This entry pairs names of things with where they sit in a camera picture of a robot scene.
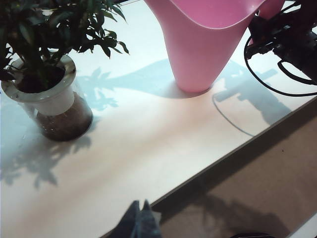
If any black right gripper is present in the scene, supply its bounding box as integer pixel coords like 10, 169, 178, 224
247, 0, 317, 85

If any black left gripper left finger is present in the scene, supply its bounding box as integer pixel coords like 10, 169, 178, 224
107, 200, 141, 238

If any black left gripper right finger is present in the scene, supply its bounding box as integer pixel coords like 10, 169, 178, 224
136, 199, 162, 238

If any pink plastic watering can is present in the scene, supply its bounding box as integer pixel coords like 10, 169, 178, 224
144, 0, 286, 94

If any glass jar with brown water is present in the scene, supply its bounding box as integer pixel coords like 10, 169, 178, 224
19, 83, 94, 142

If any white ceramic plant pot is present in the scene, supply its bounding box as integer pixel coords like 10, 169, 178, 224
0, 54, 78, 117

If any green leafy plant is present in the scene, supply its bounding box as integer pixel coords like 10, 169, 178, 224
0, 0, 130, 93

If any black cable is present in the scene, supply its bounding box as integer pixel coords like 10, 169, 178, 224
243, 2, 317, 97

